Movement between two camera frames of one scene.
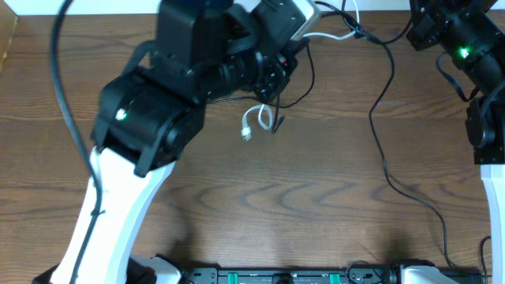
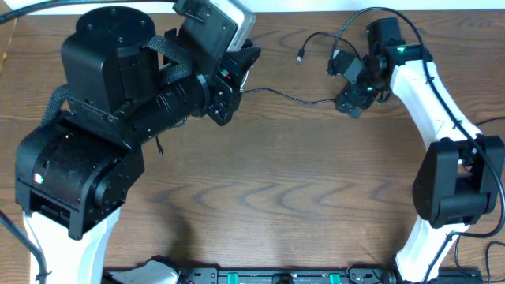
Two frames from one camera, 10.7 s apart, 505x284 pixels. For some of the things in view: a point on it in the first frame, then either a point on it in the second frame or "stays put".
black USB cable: (278, 119) to (298, 59)
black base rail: (325, 275) stays put
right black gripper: (428, 21) to (349, 92)
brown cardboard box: (8, 21) stays put
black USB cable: (374, 133) to (491, 244)
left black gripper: (277, 81) to (231, 81)
